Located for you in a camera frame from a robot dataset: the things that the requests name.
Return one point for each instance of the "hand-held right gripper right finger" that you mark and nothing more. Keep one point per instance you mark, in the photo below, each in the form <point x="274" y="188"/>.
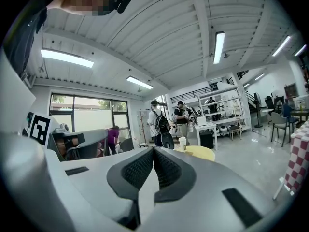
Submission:
<point x="207" y="185"/>

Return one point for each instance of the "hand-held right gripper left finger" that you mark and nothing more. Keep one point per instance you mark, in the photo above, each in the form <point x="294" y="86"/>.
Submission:
<point x="96" y="178"/>

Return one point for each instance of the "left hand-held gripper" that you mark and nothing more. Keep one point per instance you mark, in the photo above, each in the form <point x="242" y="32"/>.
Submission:
<point x="39" y="129"/>

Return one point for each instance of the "large black-framed window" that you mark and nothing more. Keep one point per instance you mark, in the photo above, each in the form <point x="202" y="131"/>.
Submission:
<point x="91" y="112"/>

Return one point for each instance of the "round yellow table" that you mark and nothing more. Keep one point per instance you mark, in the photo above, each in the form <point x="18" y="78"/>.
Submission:
<point x="201" y="152"/>

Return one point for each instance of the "dark low chair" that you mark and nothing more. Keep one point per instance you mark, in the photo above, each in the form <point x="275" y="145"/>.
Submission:
<point x="127" y="144"/>

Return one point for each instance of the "black box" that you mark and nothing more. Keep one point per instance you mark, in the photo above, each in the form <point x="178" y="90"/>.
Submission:
<point x="206" y="139"/>

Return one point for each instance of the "pale drink cup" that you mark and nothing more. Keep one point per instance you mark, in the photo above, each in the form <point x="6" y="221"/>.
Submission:
<point x="181" y="144"/>

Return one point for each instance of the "white table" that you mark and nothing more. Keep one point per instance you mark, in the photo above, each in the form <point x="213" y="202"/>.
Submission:
<point x="206" y="128"/>

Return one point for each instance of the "black rounded seat back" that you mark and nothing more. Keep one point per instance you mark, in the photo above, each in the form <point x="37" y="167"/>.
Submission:
<point x="167" y="140"/>

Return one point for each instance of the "small wooden stool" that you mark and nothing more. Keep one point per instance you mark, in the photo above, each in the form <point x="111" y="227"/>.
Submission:
<point x="235" y="130"/>

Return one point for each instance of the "wooden coat rack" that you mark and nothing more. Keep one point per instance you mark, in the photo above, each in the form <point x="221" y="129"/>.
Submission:
<point x="143" y="127"/>

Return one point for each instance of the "white box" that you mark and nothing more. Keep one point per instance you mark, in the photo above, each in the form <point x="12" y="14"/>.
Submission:
<point x="202" y="121"/>

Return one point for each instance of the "white metal shelf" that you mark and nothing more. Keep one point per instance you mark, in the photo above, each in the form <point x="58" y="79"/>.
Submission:
<point x="224" y="110"/>

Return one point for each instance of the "long ceiling light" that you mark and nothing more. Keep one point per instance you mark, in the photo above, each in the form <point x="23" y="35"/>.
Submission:
<point x="281" y="46"/>
<point x="139" y="82"/>
<point x="66" y="57"/>
<point x="300" y="50"/>
<point x="218" y="47"/>

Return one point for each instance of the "black balcony railing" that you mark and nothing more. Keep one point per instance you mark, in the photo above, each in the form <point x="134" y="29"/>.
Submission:
<point x="193" y="94"/>

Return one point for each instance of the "black staircase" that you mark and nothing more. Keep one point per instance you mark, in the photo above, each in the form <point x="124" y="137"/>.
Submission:
<point x="250" y="103"/>

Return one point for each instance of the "grey chair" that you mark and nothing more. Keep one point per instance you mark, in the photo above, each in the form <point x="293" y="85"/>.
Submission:
<point x="278" y="123"/>

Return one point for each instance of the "black standing fan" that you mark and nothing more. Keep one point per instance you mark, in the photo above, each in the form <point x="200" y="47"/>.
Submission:
<point x="257" y="105"/>

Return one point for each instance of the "red white checkered tablecloth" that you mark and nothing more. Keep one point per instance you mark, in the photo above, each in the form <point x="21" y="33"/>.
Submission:
<point x="298" y="158"/>

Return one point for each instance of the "black office chair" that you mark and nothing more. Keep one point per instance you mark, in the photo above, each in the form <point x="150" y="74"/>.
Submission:
<point x="269" y="102"/>

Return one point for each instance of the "dark wooden table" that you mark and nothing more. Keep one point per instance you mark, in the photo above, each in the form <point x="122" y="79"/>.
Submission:
<point x="300" y="115"/>

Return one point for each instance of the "framed picture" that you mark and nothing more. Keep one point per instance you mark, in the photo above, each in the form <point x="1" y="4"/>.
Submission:
<point x="290" y="90"/>

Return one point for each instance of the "black head-worn camera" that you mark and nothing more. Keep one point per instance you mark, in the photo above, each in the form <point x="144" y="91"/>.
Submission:
<point x="124" y="4"/>

